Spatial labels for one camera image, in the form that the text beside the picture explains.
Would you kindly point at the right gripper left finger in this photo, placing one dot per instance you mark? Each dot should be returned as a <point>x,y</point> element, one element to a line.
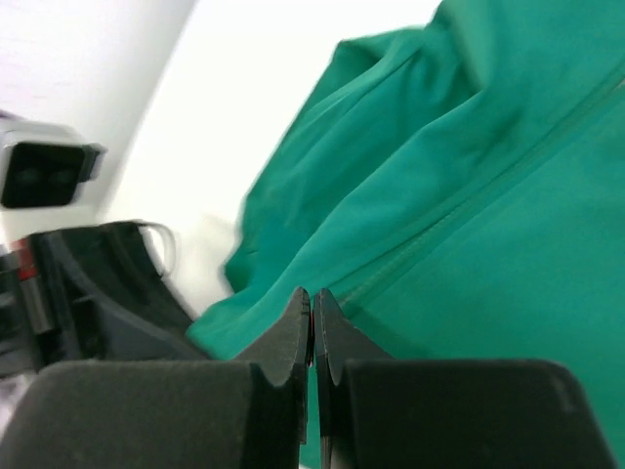
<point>284,354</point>

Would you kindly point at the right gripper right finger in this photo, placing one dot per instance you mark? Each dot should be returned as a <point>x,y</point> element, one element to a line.
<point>336,341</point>

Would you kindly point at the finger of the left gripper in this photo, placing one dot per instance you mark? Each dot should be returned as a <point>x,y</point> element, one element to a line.
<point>138,315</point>

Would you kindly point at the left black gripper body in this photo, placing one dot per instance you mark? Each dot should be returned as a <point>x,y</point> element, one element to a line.
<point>36,330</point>

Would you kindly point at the green zip-up jacket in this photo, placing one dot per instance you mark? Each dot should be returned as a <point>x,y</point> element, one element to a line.
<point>460,189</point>

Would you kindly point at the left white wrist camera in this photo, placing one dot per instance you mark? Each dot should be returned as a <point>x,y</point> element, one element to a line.
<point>44,165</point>

